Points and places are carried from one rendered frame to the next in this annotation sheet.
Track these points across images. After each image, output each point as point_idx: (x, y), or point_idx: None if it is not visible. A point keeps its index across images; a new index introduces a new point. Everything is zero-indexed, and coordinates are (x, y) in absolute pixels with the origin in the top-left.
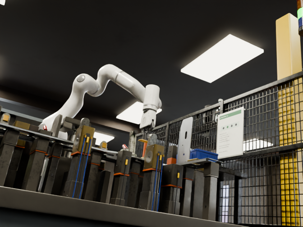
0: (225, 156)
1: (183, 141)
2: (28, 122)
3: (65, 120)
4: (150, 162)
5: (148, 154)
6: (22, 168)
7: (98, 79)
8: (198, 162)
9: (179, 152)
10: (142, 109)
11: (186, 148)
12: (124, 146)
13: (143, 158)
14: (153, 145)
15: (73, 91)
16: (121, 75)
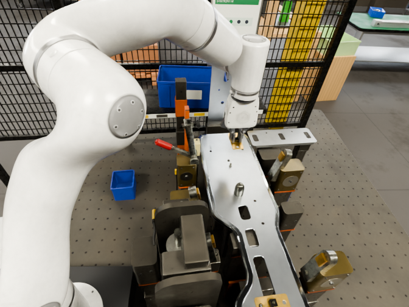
0: None
1: (221, 84)
2: None
3: (208, 265)
4: (292, 186)
5: (288, 179)
6: None
7: (91, 31)
8: (289, 137)
9: (211, 98)
10: (242, 99)
11: (227, 95)
12: (165, 144)
13: (265, 178)
14: (300, 170)
15: (78, 161)
16: (222, 32)
